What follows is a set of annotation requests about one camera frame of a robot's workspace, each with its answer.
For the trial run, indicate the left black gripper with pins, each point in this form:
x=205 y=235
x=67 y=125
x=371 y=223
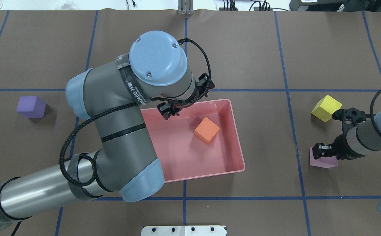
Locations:
x=168 y=110

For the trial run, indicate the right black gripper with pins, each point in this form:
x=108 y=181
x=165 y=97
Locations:
x=340 y=146

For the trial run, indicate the pink foam cube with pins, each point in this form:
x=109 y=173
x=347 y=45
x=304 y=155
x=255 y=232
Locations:
x=323 y=162

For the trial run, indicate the orange foam cube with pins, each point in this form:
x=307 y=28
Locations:
x=206 y=130

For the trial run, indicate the pink plastic bin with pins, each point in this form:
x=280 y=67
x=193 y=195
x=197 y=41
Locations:
x=184 y=156

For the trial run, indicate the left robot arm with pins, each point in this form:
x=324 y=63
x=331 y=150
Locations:
x=112 y=149

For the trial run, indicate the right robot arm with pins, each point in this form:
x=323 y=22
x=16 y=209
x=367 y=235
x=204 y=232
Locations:
x=361 y=136

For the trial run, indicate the yellow foam cube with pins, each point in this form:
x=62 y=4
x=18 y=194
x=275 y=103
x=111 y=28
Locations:
x=325 y=108

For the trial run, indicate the purple foam cube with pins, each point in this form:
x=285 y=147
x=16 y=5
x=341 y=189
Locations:
x=31 y=107

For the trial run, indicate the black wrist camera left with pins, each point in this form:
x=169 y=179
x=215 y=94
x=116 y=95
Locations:
x=204 y=85

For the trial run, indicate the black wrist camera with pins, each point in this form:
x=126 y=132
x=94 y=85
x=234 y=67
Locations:
x=350 y=116
x=204 y=85

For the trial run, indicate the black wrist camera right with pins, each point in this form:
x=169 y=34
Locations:
x=350 y=116

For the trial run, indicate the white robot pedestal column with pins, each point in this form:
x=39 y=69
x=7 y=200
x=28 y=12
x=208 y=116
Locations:
x=199 y=230

